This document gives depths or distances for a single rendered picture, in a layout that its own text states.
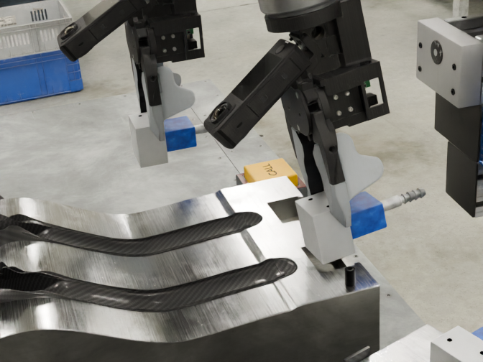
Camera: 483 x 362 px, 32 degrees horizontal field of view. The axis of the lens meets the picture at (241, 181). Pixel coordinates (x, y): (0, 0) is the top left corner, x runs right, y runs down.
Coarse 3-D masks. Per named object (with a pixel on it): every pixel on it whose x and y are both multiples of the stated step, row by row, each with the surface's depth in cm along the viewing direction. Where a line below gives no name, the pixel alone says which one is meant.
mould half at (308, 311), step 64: (256, 192) 99; (0, 256) 81; (64, 256) 83; (128, 256) 88; (192, 256) 88; (256, 256) 87; (0, 320) 72; (64, 320) 72; (128, 320) 77; (192, 320) 78; (256, 320) 77; (320, 320) 80
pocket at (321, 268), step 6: (306, 252) 88; (312, 258) 88; (342, 258) 87; (318, 264) 89; (324, 264) 89; (330, 264) 89; (336, 264) 89; (342, 264) 87; (348, 264) 86; (354, 264) 84; (318, 270) 88; (324, 270) 88; (330, 270) 88
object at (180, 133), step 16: (144, 112) 106; (144, 128) 102; (176, 128) 104; (192, 128) 104; (144, 144) 103; (160, 144) 104; (176, 144) 105; (192, 144) 105; (144, 160) 104; (160, 160) 105
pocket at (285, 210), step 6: (288, 198) 97; (294, 198) 97; (300, 198) 97; (270, 204) 97; (276, 204) 97; (282, 204) 97; (288, 204) 97; (294, 204) 98; (276, 210) 97; (282, 210) 98; (288, 210) 98; (294, 210) 98; (282, 216) 98; (288, 216) 98; (294, 216) 98; (282, 222) 98
